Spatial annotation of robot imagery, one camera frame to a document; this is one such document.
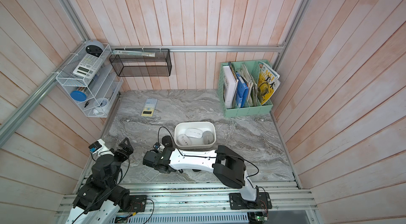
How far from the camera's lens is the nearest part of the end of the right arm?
0.56m

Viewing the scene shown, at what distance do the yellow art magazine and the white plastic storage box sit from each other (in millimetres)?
414

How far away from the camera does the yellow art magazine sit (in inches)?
38.3

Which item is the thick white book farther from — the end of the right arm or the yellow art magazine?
the end of the right arm

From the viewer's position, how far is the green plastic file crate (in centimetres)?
95
